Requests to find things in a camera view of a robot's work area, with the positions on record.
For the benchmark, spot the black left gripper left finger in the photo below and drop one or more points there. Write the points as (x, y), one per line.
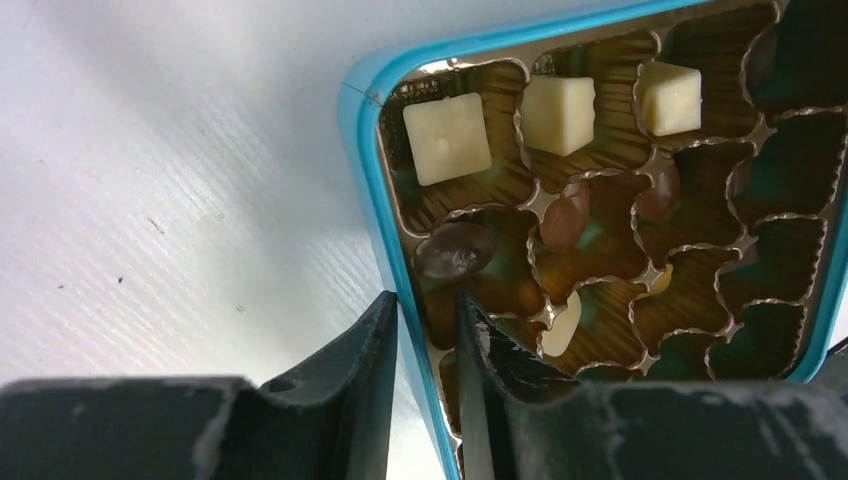
(326, 418)

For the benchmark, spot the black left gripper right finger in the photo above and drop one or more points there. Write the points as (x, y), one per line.
(522, 418)

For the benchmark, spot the teal chocolate box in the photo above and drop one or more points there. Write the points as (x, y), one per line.
(631, 190)

